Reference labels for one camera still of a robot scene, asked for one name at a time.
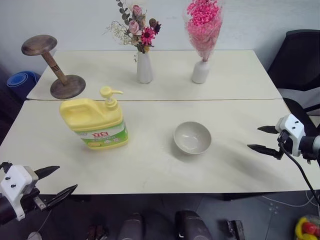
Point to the yellow detergent bottle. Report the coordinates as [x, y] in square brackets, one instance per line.
[95, 117]

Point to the dark rounded grey shape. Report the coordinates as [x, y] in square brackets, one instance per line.
[131, 227]

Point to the tall white vase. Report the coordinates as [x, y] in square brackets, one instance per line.
[144, 70]

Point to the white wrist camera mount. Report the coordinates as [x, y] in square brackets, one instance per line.
[15, 183]
[293, 130]

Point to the red yellow toy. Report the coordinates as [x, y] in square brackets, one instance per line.
[307, 228]

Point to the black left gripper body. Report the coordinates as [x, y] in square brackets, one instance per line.
[33, 198]

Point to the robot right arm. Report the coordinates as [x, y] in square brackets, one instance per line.
[311, 147]

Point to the black office chair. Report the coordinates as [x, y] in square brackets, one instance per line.
[297, 60]

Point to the small black floor device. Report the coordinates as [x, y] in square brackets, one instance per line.
[235, 228]

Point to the blue bucket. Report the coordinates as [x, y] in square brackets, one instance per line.
[21, 83]

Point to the brown object under table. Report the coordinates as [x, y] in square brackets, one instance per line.
[97, 232]

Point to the short white vase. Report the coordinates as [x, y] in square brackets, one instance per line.
[200, 73]

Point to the grey ceramic bowl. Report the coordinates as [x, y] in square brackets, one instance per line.
[192, 137]

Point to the mixed dried flower bouquet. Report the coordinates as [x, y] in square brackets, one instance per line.
[140, 30]

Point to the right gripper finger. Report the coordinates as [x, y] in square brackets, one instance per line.
[267, 129]
[263, 149]

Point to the dark rounded black shape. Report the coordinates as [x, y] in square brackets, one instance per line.
[191, 226]

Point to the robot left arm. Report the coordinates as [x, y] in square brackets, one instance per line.
[7, 210]

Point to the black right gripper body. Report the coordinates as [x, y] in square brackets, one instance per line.
[286, 144]

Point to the pink dried flower bouquet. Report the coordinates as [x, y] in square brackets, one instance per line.
[203, 27]

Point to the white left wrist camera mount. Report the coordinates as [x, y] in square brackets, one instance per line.
[15, 183]

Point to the dark wooden hat stand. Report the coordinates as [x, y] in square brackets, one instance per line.
[67, 87]

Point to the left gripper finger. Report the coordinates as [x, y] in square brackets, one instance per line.
[61, 195]
[46, 171]

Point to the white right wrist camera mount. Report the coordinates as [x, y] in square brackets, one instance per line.
[293, 130]

